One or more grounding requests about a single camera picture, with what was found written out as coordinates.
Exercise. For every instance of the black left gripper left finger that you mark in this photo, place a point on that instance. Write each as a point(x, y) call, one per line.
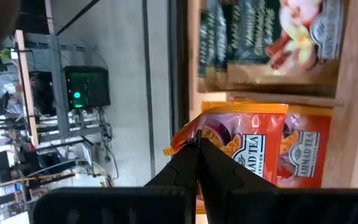
point(120, 205)

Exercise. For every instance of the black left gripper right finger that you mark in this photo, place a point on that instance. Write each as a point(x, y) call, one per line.
point(259, 205)

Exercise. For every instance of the orange Ahmad tea packet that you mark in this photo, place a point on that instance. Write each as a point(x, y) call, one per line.
point(303, 146)
point(253, 124)

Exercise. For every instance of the beige cinnamon tea packet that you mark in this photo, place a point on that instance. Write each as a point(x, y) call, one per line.
point(247, 31)

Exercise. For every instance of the wooden compartment tea box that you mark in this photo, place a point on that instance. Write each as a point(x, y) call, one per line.
point(291, 99)

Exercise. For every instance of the black computer tower with lights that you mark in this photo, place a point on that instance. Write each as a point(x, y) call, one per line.
point(85, 87)

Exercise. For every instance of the wooden background table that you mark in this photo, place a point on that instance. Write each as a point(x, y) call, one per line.
point(26, 93)

